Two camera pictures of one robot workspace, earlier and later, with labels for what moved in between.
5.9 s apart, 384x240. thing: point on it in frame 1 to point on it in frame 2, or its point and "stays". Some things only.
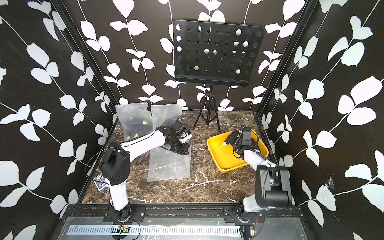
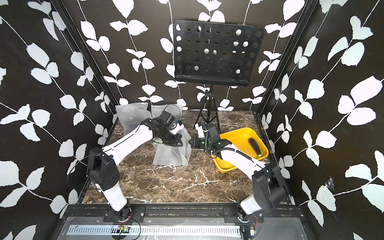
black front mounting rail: x=180 y=214 stays
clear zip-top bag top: x=136 y=118 stays
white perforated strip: x=156 y=230 stays
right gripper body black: x=234 y=140 to x=202 y=144
